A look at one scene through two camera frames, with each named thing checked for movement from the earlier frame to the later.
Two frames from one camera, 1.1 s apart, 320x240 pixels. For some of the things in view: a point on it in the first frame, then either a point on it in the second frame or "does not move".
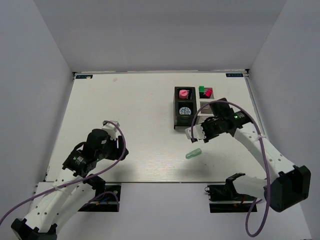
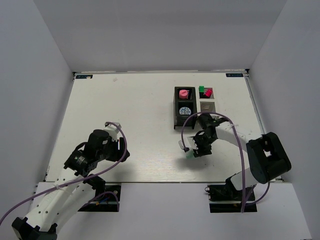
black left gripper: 117,151 does not move
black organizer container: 184,106 does not move
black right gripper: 203,125 to 201,151
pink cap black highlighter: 208,92 does not move
